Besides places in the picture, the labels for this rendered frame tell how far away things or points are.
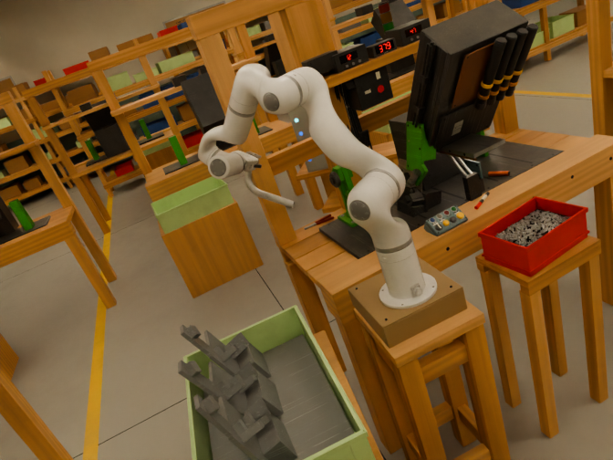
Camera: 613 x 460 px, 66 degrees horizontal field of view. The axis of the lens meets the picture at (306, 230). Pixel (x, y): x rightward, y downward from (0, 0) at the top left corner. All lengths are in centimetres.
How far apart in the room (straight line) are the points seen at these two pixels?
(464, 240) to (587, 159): 68
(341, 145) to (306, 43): 89
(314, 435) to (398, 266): 54
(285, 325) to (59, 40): 1054
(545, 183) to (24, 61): 1083
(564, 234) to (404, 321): 68
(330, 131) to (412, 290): 55
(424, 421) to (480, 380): 23
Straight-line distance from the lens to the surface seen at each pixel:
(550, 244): 182
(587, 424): 239
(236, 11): 210
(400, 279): 150
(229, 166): 167
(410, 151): 211
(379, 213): 133
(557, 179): 226
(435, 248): 191
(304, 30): 218
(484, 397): 180
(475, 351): 165
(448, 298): 154
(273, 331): 167
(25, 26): 1185
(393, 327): 149
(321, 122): 138
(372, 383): 205
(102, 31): 1173
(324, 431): 137
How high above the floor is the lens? 185
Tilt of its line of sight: 25 degrees down
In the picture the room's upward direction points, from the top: 20 degrees counter-clockwise
